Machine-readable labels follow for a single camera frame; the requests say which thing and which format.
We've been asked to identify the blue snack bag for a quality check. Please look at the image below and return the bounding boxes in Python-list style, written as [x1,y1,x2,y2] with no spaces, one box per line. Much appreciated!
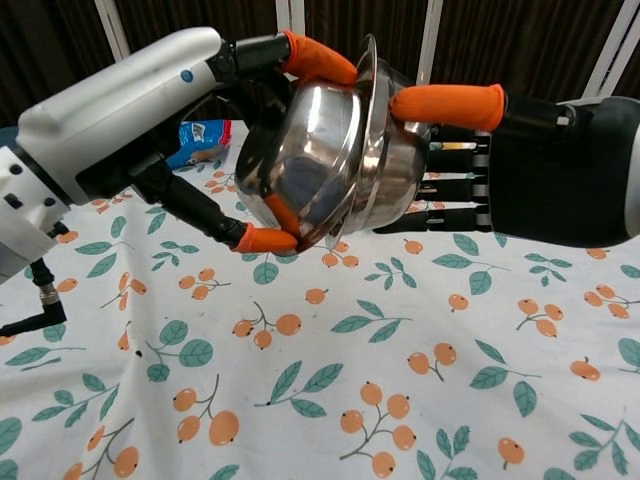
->
[164,119,234,171]

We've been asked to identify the white partition frame post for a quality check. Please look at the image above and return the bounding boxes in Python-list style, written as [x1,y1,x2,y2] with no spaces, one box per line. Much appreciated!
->
[93,0,132,59]
[582,0,640,100]
[274,0,309,41]
[413,0,446,86]

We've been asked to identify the metal bowl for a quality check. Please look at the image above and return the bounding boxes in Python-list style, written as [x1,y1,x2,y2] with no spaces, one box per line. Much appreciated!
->
[233,49,377,252]
[327,33,434,247]

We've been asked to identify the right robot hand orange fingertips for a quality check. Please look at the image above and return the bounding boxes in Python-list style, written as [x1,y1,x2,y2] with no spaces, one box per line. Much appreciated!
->
[372,82,640,250]

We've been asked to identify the floral tablecloth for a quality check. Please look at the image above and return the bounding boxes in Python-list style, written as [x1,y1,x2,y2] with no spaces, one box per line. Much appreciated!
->
[0,119,640,480]

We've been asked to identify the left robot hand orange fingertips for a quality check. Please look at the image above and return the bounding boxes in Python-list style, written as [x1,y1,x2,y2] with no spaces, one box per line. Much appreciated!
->
[16,26,360,255]

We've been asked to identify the black arm cable connector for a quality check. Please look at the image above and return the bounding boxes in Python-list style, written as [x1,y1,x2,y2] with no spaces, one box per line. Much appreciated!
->
[0,259,69,337]

